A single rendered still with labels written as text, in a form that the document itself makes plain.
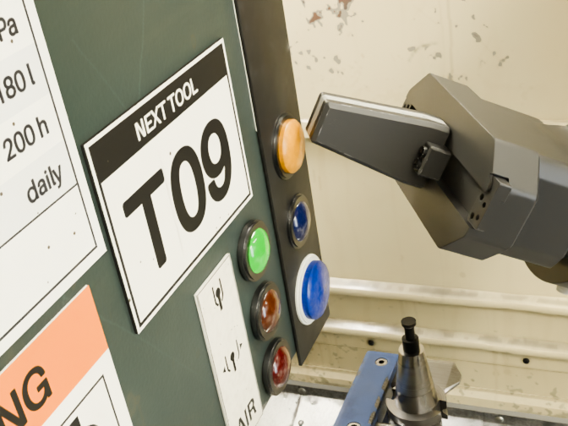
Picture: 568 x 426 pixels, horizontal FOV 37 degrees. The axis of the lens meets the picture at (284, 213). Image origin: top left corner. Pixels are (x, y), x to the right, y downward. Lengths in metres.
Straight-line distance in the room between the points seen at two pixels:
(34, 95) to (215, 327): 0.14
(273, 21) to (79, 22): 0.14
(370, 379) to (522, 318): 0.41
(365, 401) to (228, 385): 0.56
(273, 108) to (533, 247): 0.13
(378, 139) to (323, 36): 0.77
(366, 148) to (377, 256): 0.91
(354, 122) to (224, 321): 0.11
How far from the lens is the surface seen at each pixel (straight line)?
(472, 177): 0.38
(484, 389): 1.40
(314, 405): 1.50
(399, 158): 0.39
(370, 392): 0.92
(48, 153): 0.24
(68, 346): 0.26
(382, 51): 1.13
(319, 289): 0.42
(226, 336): 0.35
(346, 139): 0.38
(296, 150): 0.38
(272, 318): 0.37
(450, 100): 0.41
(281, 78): 0.38
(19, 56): 0.24
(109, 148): 0.27
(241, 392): 0.37
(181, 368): 0.32
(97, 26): 0.27
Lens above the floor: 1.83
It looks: 28 degrees down
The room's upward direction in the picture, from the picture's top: 10 degrees counter-clockwise
